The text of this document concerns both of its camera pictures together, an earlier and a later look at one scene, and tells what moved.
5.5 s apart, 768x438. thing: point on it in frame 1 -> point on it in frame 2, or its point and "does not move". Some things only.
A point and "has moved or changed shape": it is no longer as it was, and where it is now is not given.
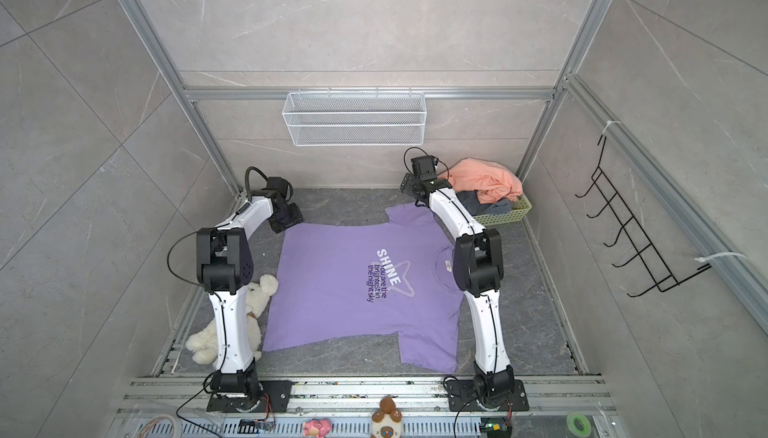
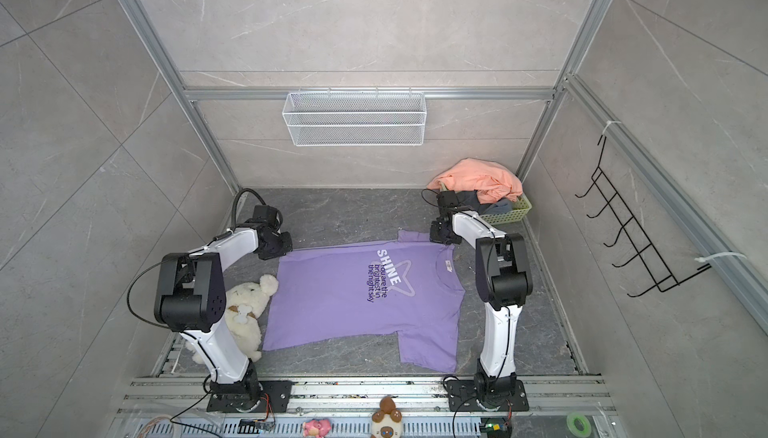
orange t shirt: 490,180 does not move
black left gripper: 297,217 -> 287,246
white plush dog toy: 203,343 does not move
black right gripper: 408,184 -> 435,236
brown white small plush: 387,422 does not move
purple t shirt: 340,280 has moved or changed shape
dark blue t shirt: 470,200 does not move
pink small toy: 316,427 does not move
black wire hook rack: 661,276 does not move
